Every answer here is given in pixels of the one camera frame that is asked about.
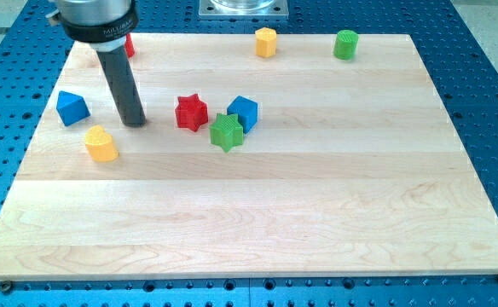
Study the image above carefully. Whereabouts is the left board stop screw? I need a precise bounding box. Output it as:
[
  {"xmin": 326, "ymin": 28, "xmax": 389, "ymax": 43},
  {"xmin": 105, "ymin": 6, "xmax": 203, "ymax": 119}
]
[{"xmin": 0, "ymin": 281, "xmax": 13, "ymax": 293}]

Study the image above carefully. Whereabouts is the blue cube block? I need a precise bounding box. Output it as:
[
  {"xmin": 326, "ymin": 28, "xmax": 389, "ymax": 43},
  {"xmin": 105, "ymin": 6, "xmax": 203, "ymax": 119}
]
[{"xmin": 227, "ymin": 96, "xmax": 258, "ymax": 134}]

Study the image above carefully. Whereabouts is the yellow heart block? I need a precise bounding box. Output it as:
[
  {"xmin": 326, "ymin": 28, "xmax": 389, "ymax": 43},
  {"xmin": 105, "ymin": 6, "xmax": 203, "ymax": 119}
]
[{"xmin": 84, "ymin": 125, "xmax": 119, "ymax": 162}]

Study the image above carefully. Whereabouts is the green star block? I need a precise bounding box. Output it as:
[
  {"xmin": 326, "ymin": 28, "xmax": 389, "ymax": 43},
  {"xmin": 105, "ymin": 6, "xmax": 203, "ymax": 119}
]
[{"xmin": 209, "ymin": 113, "xmax": 244, "ymax": 153}]

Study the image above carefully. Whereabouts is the yellow hexagon block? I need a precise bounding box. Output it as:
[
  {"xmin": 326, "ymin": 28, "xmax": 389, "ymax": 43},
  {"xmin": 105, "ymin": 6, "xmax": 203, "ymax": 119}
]
[{"xmin": 255, "ymin": 27, "xmax": 277, "ymax": 58}]

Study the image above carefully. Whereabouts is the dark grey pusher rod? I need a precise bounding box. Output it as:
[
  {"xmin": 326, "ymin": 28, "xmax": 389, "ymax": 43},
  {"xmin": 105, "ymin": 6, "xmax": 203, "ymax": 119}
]
[{"xmin": 96, "ymin": 46, "xmax": 146, "ymax": 127}]

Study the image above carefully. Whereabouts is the light wooden board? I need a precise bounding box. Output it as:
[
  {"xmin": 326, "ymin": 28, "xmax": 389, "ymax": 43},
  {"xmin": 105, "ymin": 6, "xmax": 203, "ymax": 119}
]
[{"xmin": 0, "ymin": 33, "xmax": 498, "ymax": 281}]

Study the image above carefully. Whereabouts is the red block behind rod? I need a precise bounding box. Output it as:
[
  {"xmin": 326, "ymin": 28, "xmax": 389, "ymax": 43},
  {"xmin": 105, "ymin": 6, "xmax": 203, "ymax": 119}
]
[{"xmin": 124, "ymin": 33, "xmax": 136, "ymax": 58}]

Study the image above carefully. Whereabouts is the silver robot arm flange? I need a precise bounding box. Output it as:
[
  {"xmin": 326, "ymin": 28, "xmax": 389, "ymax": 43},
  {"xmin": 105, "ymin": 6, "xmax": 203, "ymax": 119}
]
[{"xmin": 45, "ymin": 0, "xmax": 139, "ymax": 53}]

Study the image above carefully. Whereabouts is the blue triangular prism block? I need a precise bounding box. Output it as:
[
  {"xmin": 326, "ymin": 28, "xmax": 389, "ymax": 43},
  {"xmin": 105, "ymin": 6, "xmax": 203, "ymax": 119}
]
[{"xmin": 56, "ymin": 91, "xmax": 90, "ymax": 126}]

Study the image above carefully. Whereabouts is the red star block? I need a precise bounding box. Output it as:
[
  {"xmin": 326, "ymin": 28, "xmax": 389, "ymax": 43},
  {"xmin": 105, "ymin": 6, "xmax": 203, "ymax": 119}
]
[{"xmin": 175, "ymin": 94, "xmax": 208, "ymax": 132}]

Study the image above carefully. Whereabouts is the green cylinder block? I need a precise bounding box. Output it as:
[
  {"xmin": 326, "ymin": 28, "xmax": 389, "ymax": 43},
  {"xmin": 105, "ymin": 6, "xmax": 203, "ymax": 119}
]
[{"xmin": 333, "ymin": 29, "xmax": 359, "ymax": 60}]

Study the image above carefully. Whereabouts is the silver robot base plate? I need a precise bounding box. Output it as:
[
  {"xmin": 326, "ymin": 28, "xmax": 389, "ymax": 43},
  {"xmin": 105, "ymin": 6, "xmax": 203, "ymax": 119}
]
[{"xmin": 198, "ymin": 0, "xmax": 289, "ymax": 20}]

